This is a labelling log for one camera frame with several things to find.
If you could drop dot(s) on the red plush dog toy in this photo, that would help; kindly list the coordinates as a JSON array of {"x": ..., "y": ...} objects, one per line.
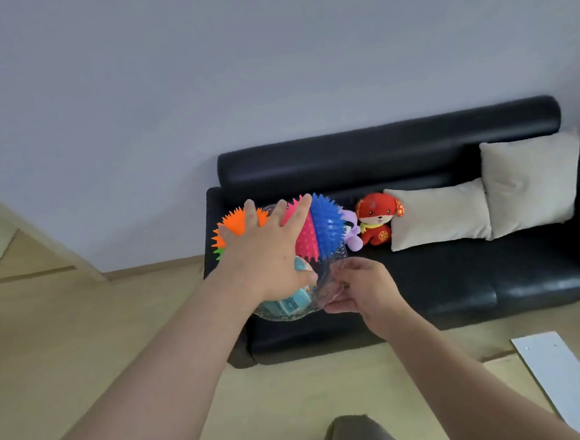
[{"x": 376, "y": 216}]

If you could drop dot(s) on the large beige cushion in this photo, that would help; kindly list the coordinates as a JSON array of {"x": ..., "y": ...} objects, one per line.
[{"x": 533, "y": 185}]

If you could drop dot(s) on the person's left thumb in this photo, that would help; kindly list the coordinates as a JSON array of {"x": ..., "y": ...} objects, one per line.
[{"x": 304, "y": 275}]

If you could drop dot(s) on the person's right hand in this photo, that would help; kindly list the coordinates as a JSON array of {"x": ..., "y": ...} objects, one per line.
[{"x": 374, "y": 295}]

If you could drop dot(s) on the clear plastic bowl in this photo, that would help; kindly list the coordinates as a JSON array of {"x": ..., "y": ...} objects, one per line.
[{"x": 330, "y": 269}]

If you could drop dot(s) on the small beige cushion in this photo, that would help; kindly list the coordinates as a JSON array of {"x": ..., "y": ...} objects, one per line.
[{"x": 438, "y": 217}]

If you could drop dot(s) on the person's left hand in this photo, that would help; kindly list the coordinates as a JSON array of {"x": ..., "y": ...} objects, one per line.
[{"x": 260, "y": 259}]

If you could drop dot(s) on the teal patterned ball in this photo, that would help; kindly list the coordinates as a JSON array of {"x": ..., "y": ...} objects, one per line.
[{"x": 291, "y": 304}]

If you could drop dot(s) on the purple plush toy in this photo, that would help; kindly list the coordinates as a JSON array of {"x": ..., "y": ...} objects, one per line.
[{"x": 353, "y": 240}]

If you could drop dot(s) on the person's right thumb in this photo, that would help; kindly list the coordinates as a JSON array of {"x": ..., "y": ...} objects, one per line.
[{"x": 348, "y": 266}]

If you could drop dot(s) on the person's left little finger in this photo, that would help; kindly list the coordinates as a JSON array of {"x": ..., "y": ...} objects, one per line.
[{"x": 227, "y": 234}]

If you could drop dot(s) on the white flat board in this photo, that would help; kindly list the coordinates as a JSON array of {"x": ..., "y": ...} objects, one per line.
[{"x": 564, "y": 381}]

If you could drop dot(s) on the pink spiky ball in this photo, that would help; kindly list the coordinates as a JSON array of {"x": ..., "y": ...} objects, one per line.
[{"x": 307, "y": 241}]

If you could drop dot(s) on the blue spiky ball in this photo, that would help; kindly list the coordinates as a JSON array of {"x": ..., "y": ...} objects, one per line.
[{"x": 327, "y": 224}]

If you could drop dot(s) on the orange spiky ball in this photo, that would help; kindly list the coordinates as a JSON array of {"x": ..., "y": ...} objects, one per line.
[{"x": 233, "y": 220}]

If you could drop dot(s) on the person's left forearm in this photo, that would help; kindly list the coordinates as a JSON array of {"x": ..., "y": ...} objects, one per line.
[{"x": 158, "y": 385}]

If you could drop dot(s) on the green spiky ball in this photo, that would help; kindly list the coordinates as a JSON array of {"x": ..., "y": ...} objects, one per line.
[{"x": 219, "y": 254}]

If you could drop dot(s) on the person's left middle finger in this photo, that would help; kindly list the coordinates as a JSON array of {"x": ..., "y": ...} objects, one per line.
[{"x": 277, "y": 214}]

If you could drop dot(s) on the black leather sofa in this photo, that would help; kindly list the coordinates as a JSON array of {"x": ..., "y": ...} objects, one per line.
[{"x": 447, "y": 275}]

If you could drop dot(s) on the person's grey trouser knee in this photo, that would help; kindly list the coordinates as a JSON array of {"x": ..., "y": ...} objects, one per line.
[{"x": 362, "y": 438}]

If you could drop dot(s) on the person's right forearm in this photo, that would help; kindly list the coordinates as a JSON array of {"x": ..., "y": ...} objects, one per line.
[{"x": 460, "y": 394}]

